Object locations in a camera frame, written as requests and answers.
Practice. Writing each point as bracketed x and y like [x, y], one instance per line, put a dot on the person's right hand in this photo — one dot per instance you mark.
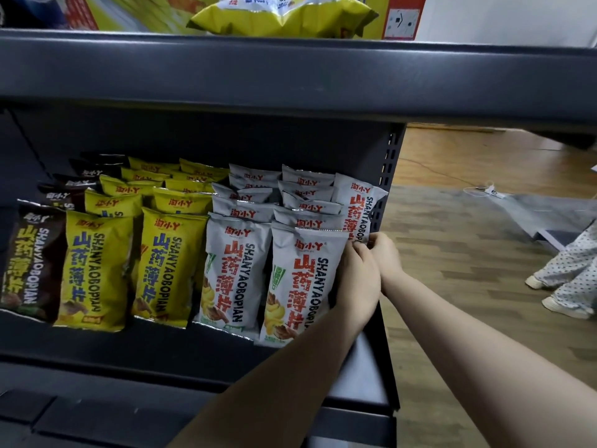
[388, 261]

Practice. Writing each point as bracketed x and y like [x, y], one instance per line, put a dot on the person's left hand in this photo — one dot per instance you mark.
[359, 284]

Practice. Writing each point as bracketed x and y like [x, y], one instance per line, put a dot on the person's left fingers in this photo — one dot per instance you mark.
[358, 247]

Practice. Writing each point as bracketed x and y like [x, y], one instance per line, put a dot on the person's right fingers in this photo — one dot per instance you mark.
[376, 240]

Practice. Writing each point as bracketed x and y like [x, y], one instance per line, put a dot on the white snack packet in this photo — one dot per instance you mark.
[359, 205]

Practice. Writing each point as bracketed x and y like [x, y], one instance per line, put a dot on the person's left forearm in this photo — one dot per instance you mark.
[289, 382]

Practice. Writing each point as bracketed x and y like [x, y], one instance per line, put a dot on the person's right forearm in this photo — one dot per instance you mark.
[466, 349]

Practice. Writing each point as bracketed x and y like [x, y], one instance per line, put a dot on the rows of white snack bags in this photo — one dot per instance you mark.
[242, 265]

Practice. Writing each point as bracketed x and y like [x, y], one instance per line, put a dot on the rows of yellow snack bags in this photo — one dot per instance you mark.
[168, 270]

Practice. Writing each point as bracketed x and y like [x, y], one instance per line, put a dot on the dark grey metal shelf unit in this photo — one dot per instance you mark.
[233, 74]

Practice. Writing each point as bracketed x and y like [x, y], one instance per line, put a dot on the large yellow snack packet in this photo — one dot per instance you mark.
[280, 18]

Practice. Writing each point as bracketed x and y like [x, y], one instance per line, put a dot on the brown snack packet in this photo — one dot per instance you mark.
[59, 195]
[74, 182]
[105, 154]
[32, 265]
[91, 170]

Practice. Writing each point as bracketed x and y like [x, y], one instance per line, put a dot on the yellow and red cardboard box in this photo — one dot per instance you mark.
[135, 11]

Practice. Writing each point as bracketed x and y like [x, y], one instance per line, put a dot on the blue packaging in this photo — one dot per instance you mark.
[32, 9]

